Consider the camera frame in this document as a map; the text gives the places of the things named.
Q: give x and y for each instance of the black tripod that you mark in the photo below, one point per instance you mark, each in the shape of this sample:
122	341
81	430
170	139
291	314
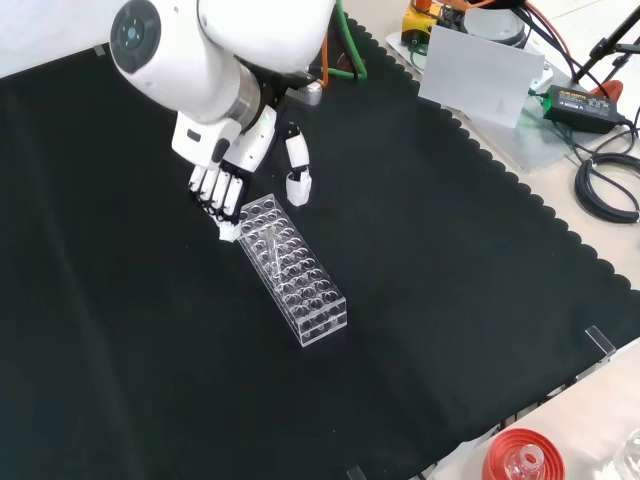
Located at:
597	50

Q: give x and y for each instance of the black power adapter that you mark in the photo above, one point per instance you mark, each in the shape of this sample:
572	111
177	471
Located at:
580	107

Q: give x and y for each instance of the red ribbed funnel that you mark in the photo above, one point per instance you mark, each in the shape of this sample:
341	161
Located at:
500	450

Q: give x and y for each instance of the orange clamp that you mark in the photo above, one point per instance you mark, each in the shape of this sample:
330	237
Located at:
612	90

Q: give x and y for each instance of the yellow stop button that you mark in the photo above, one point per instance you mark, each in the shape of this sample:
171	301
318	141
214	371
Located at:
417	22

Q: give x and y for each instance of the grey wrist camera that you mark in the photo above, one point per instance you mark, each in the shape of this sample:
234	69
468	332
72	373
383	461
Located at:
312	95

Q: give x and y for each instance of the clear acrylic test tube rack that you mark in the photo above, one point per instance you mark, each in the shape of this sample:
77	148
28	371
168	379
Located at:
302	305

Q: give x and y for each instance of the clear glass test tube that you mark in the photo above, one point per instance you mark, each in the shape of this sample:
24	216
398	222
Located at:
273	250

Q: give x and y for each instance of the black scalloped bench cloth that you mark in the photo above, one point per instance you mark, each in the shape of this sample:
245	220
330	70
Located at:
150	325

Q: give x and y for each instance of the clear glass vessel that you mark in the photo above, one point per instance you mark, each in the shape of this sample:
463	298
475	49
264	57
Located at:
631	455

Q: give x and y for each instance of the pale board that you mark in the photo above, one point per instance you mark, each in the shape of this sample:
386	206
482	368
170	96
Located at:
475	75

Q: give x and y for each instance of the clear acrylic cloth clip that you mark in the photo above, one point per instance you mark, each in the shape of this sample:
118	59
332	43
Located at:
600	342
356	473

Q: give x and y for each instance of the small clear tape piece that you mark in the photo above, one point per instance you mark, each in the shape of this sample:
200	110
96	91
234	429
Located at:
100	50

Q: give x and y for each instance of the small clear glass flask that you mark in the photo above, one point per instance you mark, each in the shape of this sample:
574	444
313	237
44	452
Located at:
525	457

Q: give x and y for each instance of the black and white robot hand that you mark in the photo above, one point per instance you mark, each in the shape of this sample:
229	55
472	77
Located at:
235	150

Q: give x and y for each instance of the grey metal base plate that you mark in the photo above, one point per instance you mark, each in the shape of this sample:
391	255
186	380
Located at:
530	145

